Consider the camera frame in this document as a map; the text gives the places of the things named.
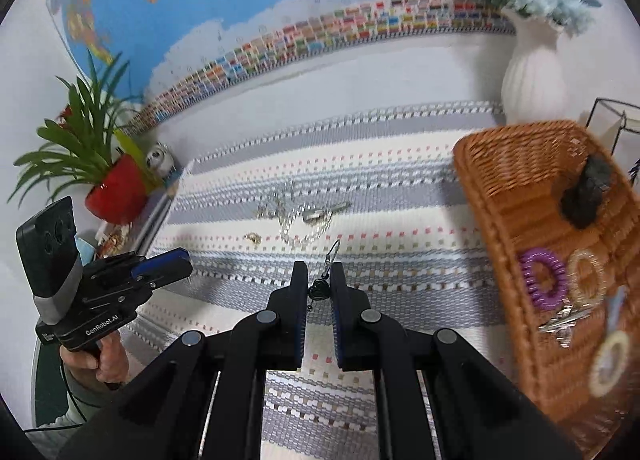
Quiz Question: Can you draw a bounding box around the purple spiral hair tie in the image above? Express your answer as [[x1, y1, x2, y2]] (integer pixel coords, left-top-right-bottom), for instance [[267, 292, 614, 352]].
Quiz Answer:
[[517, 247, 571, 312]]

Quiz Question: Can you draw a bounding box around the person's left hand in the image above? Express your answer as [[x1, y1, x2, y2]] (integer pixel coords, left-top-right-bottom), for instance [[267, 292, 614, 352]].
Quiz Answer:
[[59, 325, 131, 386]]

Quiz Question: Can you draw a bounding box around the brown wicker basket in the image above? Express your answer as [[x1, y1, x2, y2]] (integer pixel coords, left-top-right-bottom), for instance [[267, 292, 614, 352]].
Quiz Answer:
[[452, 119, 640, 456]]

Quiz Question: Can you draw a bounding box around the silver oval charm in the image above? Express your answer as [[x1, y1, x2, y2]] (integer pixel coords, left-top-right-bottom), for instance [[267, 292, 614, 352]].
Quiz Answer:
[[302, 201, 353, 225]]

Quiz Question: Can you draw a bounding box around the person's left forearm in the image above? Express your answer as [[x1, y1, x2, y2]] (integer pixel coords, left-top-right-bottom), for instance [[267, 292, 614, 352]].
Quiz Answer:
[[37, 367, 128, 446]]

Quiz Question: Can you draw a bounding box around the cream bead bracelet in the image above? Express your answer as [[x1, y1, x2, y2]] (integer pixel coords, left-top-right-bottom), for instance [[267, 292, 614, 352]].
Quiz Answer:
[[587, 330, 632, 398]]

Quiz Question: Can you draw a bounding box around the stack of books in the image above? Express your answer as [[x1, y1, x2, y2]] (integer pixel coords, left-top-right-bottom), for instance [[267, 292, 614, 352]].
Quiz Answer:
[[92, 163, 193, 261]]

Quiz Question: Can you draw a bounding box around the green plant in red pot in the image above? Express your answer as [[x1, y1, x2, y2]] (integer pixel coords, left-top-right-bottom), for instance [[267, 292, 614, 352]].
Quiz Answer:
[[7, 48, 166, 226]]

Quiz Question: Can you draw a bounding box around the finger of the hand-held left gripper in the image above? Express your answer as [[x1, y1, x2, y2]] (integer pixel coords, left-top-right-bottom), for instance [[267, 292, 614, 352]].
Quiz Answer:
[[131, 247, 192, 275], [135, 266, 193, 292]]

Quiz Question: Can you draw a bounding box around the light blue packet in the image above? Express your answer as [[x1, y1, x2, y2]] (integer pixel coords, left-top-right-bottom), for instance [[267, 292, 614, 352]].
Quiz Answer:
[[75, 235, 98, 266]]

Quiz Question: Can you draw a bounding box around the silver chain necklace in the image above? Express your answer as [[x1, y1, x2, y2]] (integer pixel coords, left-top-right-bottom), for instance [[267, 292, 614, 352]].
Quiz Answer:
[[257, 180, 333, 248]]

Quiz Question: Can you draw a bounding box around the white ribbed vase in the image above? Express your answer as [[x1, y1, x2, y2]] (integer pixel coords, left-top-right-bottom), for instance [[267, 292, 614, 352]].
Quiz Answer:
[[501, 10, 568, 125]]

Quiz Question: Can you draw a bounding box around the black cable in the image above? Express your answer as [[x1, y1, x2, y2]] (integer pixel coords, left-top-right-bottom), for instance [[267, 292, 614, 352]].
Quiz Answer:
[[22, 380, 86, 433]]

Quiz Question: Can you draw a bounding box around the black bead earring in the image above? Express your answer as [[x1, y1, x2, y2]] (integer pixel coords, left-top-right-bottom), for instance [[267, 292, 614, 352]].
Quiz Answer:
[[306, 240, 343, 312]]

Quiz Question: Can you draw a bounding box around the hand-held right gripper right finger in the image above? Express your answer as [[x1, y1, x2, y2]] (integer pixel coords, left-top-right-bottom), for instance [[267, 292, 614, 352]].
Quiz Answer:
[[330, 263, 583, 460]]

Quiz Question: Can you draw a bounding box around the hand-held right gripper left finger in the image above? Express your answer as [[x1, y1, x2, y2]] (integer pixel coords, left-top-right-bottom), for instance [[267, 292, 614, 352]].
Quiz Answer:
[[60, 261, 310, 460]]

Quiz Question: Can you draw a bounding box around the black wire frame holder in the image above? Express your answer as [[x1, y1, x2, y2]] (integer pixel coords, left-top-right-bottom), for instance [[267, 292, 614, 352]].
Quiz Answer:
[[582, 97, 640, 156]]

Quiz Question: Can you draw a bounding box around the black wrist watch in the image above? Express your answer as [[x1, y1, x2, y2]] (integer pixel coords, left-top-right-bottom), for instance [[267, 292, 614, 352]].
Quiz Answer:
[[559, 153, 615, 230]]

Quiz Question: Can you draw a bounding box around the striped woven mat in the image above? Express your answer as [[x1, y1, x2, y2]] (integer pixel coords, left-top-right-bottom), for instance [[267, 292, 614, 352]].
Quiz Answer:
[[117, 100, 531, 460]]

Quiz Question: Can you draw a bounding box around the clear spiral hair tie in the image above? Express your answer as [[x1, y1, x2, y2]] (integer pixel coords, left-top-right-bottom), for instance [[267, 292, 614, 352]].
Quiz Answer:
[[567, 249, 608, 308]]

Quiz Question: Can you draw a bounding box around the panda figurine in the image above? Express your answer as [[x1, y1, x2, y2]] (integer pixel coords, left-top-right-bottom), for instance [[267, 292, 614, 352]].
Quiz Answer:
[[145, 141, 176, 176]]

